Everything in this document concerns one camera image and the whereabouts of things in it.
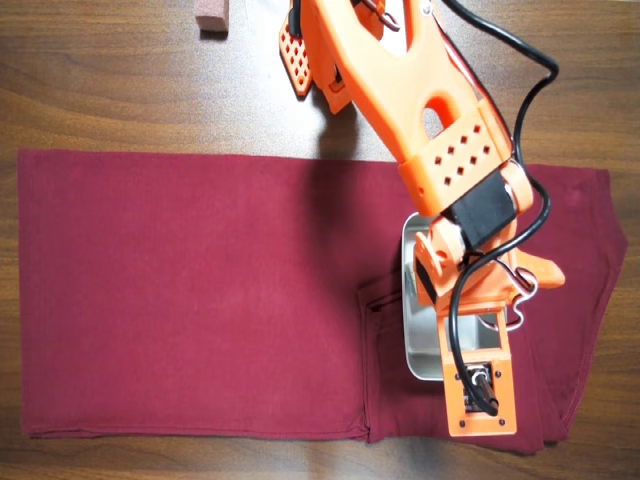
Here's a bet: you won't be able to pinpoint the rectangular metal tray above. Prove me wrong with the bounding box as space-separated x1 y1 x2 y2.
399 212 510 384

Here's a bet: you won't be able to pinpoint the red and white servo wires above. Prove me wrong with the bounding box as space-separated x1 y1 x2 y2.
492 259 540 334

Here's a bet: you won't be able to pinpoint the reddish brown block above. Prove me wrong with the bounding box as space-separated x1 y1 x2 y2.
194 0 232 35

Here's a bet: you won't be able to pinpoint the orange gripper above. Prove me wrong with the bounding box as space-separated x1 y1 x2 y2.
412 219 567 315

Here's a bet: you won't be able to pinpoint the maroon cloth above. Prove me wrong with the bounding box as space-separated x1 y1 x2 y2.
17 148 630 456

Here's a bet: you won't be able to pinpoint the orange camera mount plate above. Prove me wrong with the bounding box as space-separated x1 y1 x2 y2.
436 307 520 438

